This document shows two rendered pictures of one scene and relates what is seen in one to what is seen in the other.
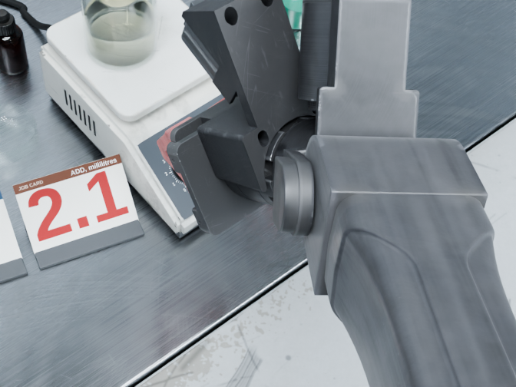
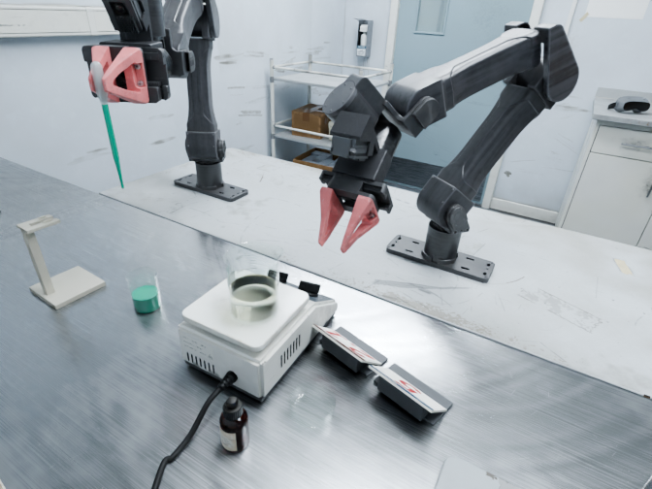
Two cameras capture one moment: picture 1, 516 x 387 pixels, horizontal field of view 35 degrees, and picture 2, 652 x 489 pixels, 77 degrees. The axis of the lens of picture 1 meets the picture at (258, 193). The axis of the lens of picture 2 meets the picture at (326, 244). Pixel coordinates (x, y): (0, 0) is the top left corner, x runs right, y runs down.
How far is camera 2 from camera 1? 0.74 m
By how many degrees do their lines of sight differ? 72
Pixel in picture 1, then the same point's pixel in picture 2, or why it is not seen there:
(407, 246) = (451, 67)
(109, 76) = (283, 308)
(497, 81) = (185, 238)
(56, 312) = (405, 345)
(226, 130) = (379, 161)
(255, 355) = (374, 281)
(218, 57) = (370, 137)
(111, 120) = (305, 313)
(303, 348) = (361, 270)
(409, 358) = (485, 57)
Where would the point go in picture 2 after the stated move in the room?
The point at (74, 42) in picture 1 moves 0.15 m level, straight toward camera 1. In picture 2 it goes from (262, 330) to (365, 293)
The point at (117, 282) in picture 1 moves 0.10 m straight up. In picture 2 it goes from (373, 329) to (380, 275)
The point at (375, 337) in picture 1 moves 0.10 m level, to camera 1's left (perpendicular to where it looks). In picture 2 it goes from (472, 78) to (510, 89)
